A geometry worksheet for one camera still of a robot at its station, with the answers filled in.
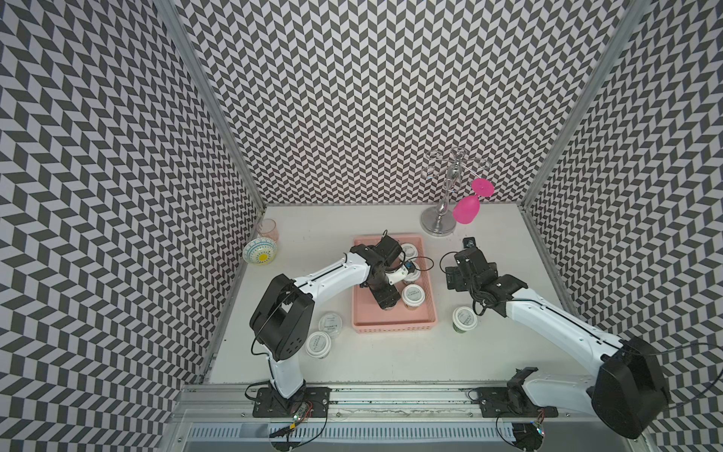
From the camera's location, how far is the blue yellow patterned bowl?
1.01 metres

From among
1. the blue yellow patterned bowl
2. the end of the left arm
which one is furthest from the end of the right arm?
the blue yellow patterned bowl

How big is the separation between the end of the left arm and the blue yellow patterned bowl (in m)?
0.44

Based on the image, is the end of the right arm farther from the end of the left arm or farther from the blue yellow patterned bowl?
the blue yellow patterned bowl

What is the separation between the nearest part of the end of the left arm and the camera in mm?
655
